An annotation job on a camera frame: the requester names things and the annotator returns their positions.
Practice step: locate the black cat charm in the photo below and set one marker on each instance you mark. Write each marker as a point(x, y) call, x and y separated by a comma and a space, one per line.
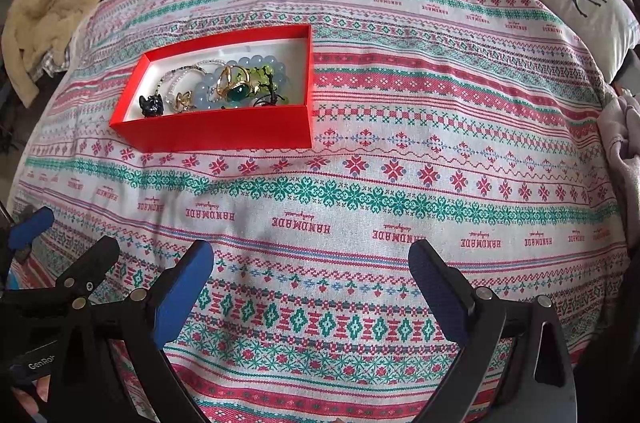
point(151, 104)

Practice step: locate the grey plaid sheet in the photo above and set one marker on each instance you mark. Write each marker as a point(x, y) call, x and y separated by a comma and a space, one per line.
point(55, 60)

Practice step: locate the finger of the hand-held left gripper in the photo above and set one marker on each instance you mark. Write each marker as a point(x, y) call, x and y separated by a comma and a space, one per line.
point(30, 228)
point(95, 263)

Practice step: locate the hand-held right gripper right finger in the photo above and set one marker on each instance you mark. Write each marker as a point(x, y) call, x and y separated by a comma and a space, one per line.
point(440, 298)

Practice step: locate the person's left hand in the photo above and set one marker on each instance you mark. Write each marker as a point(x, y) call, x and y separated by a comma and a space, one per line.
point(30, 403)

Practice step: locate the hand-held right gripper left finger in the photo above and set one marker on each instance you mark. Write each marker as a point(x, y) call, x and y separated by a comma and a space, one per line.
point(185, 293)

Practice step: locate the patterned woven blanket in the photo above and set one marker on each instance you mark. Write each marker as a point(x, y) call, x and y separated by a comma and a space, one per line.
point(350, 203)

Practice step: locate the red jewelry box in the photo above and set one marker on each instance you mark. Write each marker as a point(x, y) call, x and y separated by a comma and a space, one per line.
point(225, 130)

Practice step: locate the pale pink grey cloth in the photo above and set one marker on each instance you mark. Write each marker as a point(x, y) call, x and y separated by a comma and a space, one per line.
point(622, 153)

